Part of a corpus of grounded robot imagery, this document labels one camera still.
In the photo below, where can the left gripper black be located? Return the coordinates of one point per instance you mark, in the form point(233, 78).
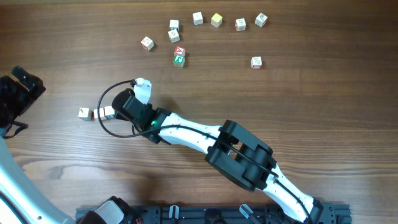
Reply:
point(24, 99)

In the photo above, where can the wooden block hammer picture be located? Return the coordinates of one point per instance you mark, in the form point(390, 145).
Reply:
point(85, 114)

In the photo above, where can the plain wooden block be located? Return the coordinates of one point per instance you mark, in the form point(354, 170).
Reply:
point(98, 113)
point(173, 36)
point(109, 112)

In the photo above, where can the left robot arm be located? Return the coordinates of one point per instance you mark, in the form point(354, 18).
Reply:
point(21, 200)

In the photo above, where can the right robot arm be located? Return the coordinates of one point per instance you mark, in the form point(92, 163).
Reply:
point(230, 149)

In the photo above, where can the wooden block red underside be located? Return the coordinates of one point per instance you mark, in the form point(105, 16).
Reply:
point(147, 43)

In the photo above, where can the green letter wooden block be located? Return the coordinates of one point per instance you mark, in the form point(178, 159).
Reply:
point(179, 61)

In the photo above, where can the red letter wooden block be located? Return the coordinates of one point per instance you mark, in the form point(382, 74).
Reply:
point(181, 51)

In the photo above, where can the wooden block blue edge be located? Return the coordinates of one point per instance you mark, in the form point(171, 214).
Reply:
point(174, 25)

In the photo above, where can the wooden block top centre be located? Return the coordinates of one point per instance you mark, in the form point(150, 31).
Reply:
point(197, 18)

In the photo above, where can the yellow top wooden block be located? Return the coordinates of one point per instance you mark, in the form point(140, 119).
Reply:
point(216, 20)

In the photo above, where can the wooden block red side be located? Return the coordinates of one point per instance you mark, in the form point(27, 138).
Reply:
point(240, 24)

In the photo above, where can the wooden block red base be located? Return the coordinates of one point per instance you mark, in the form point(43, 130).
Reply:
point(256, 63)

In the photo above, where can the wooden block top right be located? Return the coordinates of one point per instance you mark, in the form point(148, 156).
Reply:
point(261, 20)

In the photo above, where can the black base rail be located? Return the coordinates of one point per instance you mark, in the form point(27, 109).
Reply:
point(331, 214)

